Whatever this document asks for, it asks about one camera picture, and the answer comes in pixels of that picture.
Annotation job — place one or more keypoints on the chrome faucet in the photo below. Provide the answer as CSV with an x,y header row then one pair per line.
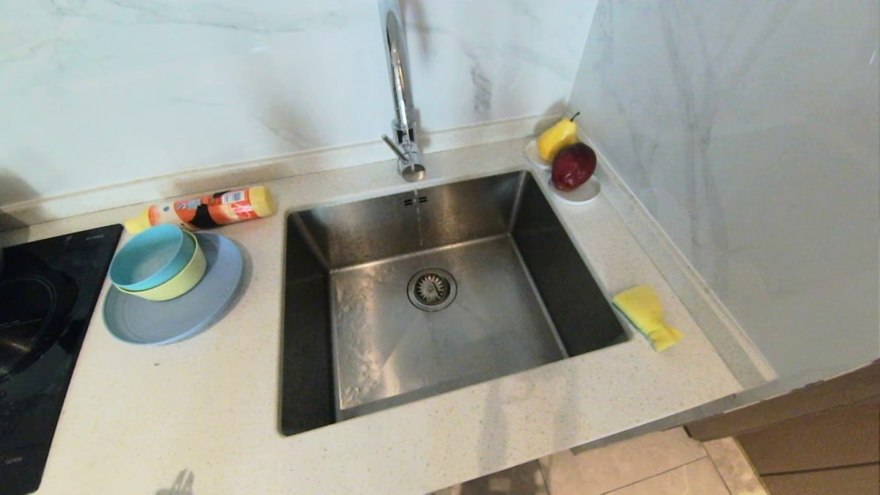
x,y
401,82

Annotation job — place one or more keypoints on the yellow sponge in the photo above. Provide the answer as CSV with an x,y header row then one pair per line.
x,y
643,309

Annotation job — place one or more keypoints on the orange dish soap bottle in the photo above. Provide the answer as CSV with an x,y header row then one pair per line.
x,y
220,208

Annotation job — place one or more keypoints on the yellow-green bowl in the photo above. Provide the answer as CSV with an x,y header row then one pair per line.
x,y
189,278

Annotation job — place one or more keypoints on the gray plate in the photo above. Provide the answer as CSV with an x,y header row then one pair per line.
x,y
172,320

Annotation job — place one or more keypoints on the teal bowl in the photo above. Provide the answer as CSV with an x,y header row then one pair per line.
x,y
148,258

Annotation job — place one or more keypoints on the metal sink drain strainer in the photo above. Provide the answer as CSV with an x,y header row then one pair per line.
x,y
432,289

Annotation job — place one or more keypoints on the stainless steel sink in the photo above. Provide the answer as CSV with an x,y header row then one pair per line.
x,y
385,344

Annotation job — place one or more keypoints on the small white fruit dish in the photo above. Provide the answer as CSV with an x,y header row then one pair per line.
x,y
584,196

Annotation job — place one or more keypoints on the dark red apple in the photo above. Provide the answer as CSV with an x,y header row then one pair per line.
x,y
574,167

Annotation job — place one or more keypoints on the yellow pear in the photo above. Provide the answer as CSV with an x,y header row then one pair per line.
x,y
555,139

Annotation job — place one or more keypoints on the black induction cooktop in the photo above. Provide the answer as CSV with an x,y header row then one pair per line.
x,y
82,254

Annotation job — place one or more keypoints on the light wooden cabinet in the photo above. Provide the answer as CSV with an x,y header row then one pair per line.
x,y
825,440

